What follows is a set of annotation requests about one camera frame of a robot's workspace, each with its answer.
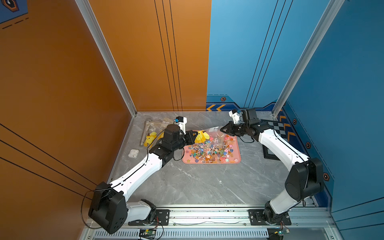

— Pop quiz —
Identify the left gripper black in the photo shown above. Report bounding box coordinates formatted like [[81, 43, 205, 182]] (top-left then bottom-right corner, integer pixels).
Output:
[[171, 130, 198, 153]]

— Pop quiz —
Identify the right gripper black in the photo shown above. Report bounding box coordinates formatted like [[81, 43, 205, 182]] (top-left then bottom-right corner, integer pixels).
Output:
[[220, 121, 251, 137]]

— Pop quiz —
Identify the yellow duck ziploc bag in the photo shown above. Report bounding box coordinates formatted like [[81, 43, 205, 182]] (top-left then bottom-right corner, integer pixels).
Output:
[[144, 121, 161, 147], [195, 127, 228, 149], [158, 118, 174, 132]]

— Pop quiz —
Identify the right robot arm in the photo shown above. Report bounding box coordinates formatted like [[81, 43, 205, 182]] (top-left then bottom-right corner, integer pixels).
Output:
[[220, 109, 325, 225]]

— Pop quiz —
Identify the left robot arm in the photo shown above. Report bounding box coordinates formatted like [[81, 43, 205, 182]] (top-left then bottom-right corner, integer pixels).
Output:
[[88, 123, 199, 234]]

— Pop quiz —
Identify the pink plastic tray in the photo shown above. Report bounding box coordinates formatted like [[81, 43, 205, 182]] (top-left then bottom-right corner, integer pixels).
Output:
[[183, 134, 242, 164]]

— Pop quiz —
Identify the silver microphone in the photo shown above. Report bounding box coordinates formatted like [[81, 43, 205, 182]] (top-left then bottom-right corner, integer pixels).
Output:
[[140, 119, 152, 146]]

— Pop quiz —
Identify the white earbuds case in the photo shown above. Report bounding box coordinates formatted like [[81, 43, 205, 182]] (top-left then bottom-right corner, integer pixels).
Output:
[[128, 149, 140, 159]]

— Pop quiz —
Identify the black white chessboard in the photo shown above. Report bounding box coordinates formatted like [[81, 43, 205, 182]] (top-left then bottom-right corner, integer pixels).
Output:
[[261, 120, 288, 161]]

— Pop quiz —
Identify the left green circuit board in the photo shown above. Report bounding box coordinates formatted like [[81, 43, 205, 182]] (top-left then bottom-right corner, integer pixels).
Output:
[[139, 229, 157, 240]]

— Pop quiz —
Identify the green circuit board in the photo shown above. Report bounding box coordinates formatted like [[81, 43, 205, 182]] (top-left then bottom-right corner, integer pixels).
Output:
[[269, 229, 290, 240], [139, 229, 157, 240]]

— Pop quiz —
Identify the right green circuit board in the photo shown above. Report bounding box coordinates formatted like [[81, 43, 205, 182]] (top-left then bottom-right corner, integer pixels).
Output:
[[269, 229, 290, 240]]

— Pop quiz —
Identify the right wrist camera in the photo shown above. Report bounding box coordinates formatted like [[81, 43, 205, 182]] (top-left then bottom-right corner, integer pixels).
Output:
[[229, 109, 241, 124]]

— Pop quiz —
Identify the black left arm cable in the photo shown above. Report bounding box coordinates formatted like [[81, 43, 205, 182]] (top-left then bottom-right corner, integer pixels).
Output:
[[80, 127, 185, 230]]

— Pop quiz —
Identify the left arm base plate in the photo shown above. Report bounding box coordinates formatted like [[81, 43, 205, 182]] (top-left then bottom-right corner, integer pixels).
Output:
[[128, 209, 170, 227]]

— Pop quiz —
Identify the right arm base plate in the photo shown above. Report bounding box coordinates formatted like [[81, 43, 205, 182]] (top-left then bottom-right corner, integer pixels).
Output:
[[248, 209, 292, 226]]

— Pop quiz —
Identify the aluminium front rail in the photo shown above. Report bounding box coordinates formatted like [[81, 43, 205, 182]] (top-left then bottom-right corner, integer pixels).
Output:
[[157, 205, 336, 229]]

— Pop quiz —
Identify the left aluminium corner post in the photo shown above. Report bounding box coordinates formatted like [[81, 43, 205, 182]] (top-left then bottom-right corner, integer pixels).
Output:
[[75, 0, 137, 117]]

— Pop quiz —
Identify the aluminium corner post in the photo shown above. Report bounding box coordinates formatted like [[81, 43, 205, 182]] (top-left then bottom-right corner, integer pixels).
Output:
[[75, 0, 137, 117], [272, 0, 345, 118]]

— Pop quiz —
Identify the right aluminium corner post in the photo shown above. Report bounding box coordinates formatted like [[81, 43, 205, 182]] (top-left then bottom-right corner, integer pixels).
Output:
[[272, 0, 345, 118]]

